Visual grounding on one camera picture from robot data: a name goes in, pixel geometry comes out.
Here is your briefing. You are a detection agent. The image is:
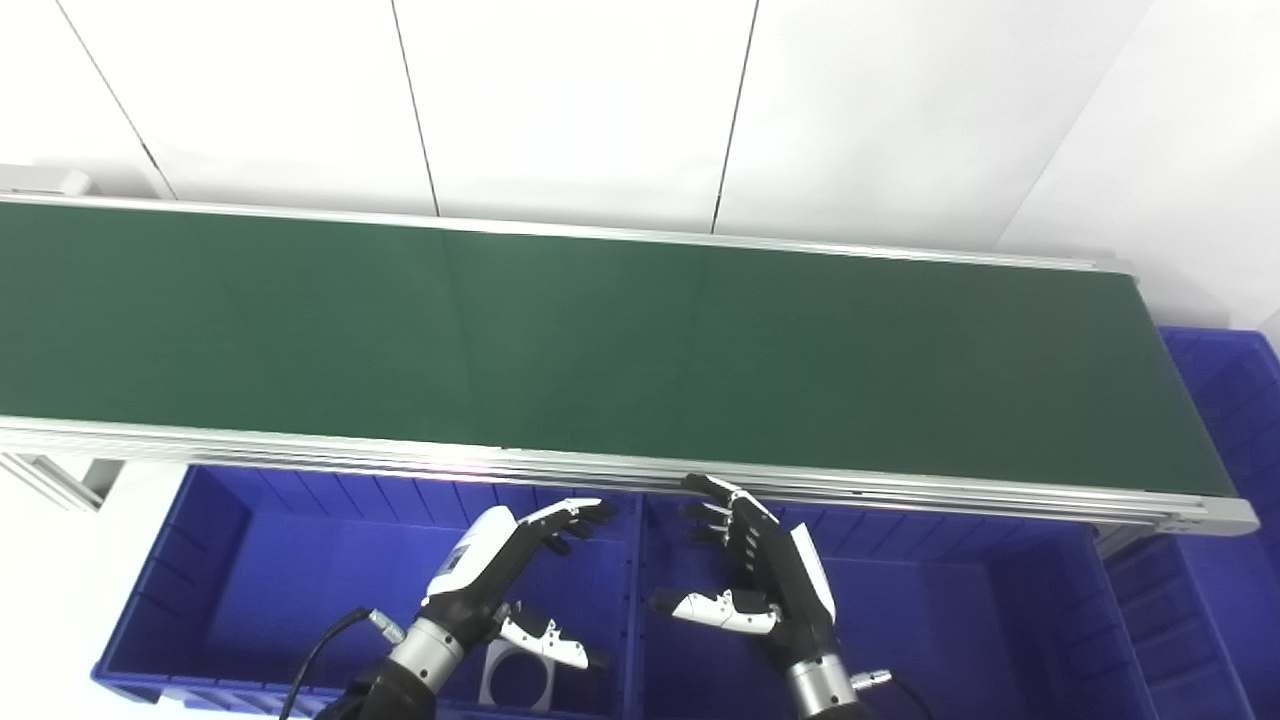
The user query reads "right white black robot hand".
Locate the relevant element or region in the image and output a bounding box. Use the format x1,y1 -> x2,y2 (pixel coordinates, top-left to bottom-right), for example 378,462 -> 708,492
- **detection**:
648,473 -> 841,673

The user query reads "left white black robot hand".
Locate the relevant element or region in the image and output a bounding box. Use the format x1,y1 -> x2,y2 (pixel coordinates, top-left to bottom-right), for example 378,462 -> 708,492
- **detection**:
420,497 -> 619,671

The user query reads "white square part round hole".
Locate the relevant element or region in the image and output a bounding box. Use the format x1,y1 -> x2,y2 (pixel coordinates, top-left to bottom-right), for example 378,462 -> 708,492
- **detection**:
478,640 -> 556,713

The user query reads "blue plastic bin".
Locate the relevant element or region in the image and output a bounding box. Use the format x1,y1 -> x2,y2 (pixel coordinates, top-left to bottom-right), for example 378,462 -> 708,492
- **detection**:
1100,325 -> 1280,720
632,495 -> 1161,720
90,465 -> 641,720

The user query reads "green conveyor belt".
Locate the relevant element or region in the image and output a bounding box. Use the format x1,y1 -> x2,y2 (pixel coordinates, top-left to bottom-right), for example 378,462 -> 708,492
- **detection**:
0,203 -> 1236,498

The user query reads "aluminium conveyor support leg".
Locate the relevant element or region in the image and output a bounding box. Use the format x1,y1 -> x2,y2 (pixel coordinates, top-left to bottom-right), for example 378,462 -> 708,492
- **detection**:
0,452 -> 126,514
1095,525 -> 1153,559

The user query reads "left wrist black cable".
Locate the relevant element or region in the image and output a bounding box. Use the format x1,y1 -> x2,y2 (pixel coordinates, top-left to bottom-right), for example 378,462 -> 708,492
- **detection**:
278,607 -> 407,720

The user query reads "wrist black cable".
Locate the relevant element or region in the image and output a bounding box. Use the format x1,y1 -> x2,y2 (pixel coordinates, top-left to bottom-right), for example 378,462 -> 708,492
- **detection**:
850,668 -> 936,720
278,607 -> 407,720

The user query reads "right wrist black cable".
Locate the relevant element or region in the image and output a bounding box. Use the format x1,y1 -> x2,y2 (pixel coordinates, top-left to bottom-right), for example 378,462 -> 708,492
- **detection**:
850,668 -> 936,720

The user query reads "grey conveyor end bracket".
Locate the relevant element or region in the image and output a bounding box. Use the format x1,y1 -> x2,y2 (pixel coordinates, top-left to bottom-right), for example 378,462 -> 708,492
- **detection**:
0,165 -> 93,198

